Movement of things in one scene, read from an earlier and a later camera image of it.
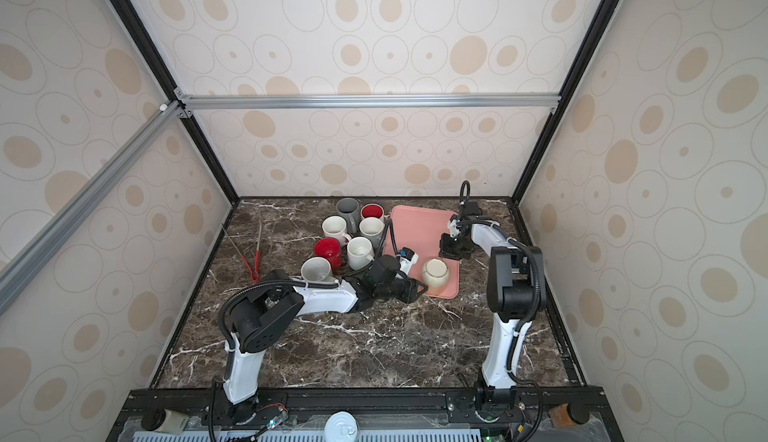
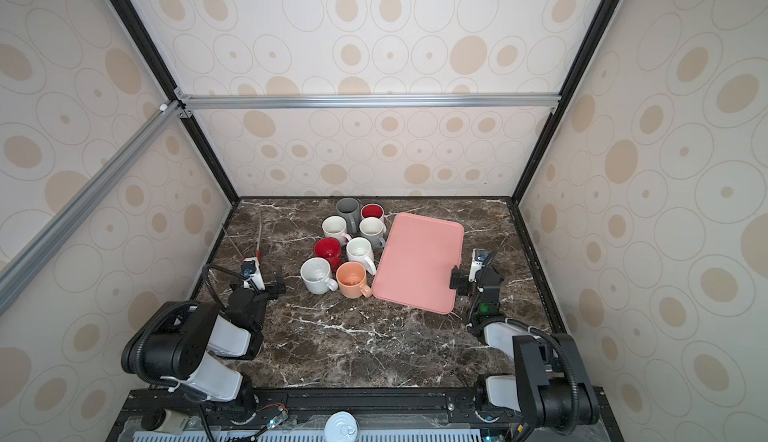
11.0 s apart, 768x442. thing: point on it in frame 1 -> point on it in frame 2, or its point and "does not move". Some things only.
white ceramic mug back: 359,253 does not move
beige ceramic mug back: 435,272 -> 351,278
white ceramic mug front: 372,210 does not move
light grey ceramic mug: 372,227 does not move
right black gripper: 447,249 -> 462,278
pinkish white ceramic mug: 335,226 does not move
